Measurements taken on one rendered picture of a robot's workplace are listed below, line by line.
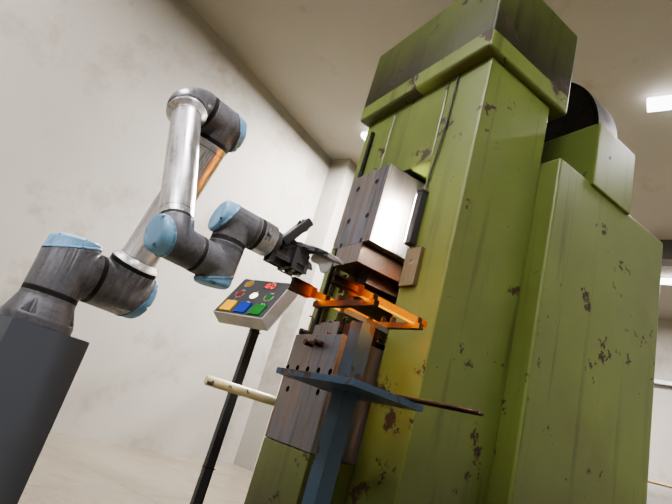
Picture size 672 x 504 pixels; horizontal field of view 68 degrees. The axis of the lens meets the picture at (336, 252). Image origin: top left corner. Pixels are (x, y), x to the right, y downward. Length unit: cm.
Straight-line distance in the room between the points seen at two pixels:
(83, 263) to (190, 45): 376
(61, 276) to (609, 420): 223
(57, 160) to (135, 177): 64
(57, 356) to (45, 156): 280
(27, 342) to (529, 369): 170
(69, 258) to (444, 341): 128
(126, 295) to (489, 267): 138
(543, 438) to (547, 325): 44
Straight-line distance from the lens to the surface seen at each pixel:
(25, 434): 158
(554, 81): 282
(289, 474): 202
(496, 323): 216
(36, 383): 155
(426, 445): 190
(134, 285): 164
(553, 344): 228
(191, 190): 130
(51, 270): 158
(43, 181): 420
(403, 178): 240
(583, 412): 245
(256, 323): 250
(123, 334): 456
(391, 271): 232
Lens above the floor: 55
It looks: 19 degrees up
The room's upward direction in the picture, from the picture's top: 17 degrees clockwise
